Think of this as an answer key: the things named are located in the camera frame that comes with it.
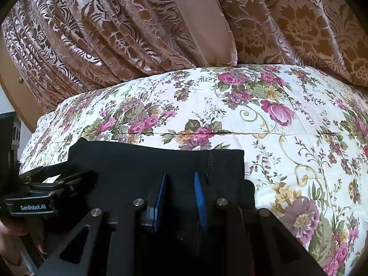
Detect person's left hand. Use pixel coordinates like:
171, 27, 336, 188
0, 217, 47, 256

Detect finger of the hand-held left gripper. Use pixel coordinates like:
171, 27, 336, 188
19, 165, 98, 183
29, 178, 84, 194

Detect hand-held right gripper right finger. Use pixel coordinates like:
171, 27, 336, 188
194, 172, 327, 276

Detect floral bedspread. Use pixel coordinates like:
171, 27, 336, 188
19, 63, 368, 276

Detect black pants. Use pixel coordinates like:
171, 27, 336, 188
67, 137, 256, 276

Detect brown patterned curtain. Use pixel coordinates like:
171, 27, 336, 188
1, 0, 368, 114

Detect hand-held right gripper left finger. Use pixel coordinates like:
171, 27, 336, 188
34, 172, 169, 276

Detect plain beige curtain panel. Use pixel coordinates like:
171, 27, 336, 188
165, 0, 239, 67

